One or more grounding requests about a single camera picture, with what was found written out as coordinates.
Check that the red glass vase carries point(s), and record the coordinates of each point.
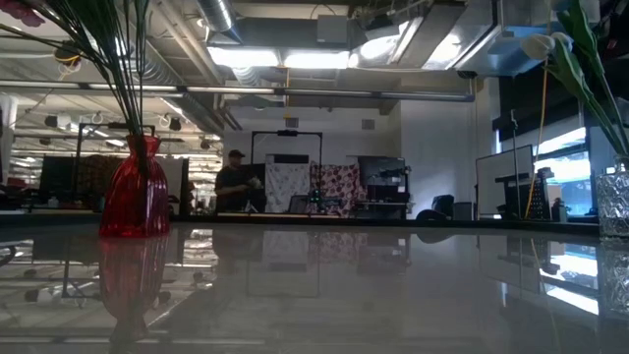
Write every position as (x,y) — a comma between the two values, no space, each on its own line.
(135,196)

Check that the clear cut-glass vase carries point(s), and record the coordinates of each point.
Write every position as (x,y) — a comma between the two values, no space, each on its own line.
(614,201)

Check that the green lit device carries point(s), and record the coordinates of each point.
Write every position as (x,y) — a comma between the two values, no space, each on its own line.
(316,197)

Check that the red circle-pattern cloth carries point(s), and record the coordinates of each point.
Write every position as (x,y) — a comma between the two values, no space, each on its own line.
(339,184)

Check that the white floral cloth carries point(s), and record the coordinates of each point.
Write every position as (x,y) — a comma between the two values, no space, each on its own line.
(285,187)

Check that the wooden top workbench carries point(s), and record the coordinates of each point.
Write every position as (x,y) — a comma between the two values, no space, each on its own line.
(275,215)

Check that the black monitor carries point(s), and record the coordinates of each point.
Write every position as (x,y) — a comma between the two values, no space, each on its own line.
(381,172)

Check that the person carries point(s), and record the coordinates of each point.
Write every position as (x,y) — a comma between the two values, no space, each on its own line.
(233,187)

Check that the grey ceiling pipe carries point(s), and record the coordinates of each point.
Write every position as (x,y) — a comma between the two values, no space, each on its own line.
(295,92)

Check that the ceiling light panel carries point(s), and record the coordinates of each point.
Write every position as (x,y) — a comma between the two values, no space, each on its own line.
(317,60)
(243,58)

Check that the black office chair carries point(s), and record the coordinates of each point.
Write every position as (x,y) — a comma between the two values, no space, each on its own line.
(442,206)

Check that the grey ceiling box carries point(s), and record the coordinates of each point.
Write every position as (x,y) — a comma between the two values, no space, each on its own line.
(331,29)

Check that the whiteboard on stand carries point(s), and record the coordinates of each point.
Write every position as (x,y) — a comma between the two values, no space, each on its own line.
(501,179)

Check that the black tripod stand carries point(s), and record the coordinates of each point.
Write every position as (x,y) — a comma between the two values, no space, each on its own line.
(514,162)

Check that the black pegboard orange dots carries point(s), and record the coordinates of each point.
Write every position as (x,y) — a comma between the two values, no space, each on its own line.
(539,194)

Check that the black gantry frame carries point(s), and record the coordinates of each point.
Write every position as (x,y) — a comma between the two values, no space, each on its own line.
(287,133)

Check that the silver rectangular air duct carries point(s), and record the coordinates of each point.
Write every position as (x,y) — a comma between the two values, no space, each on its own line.
(442,44)

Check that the silver round air duct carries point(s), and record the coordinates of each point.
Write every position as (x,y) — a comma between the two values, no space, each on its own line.
(218,17)

